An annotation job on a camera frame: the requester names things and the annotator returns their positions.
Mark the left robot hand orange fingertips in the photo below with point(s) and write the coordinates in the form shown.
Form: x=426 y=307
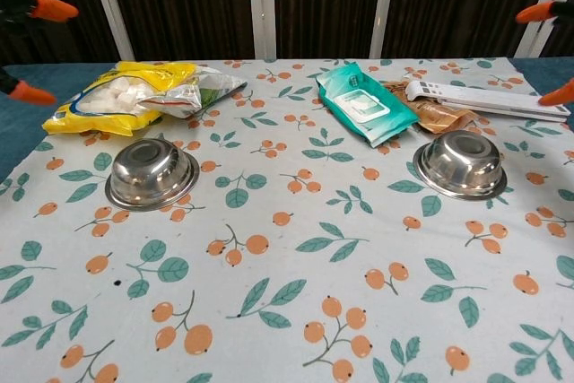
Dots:
x=49 y=8

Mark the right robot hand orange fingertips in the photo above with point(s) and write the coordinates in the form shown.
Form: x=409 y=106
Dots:
x=538 y=13

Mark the stainless steel bowl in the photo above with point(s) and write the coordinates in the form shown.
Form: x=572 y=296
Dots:
x=462 y=165
x=150 y=176

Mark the white bag sealer bar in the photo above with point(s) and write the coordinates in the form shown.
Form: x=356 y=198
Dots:
x=489 y=100

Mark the yellow marshmallow bag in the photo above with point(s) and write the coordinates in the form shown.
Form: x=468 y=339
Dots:
x=94 y=123

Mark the brown glossy sachet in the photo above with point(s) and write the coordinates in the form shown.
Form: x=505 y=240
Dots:
x=441 y=118

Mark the dark brown curtain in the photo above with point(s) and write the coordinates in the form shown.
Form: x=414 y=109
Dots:
x=193 y=2

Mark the brown patterned sachet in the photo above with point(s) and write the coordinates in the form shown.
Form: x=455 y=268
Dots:
x=397 y=89

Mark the open silver foil snack bag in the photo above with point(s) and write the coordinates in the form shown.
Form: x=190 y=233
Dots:
x=186 y=96

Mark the teal wet wipes pack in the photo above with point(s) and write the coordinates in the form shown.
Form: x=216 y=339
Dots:
x=363 y=105

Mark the fruit and leaf print tablecloth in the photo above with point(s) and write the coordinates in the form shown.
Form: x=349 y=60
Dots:
x=287 y=266

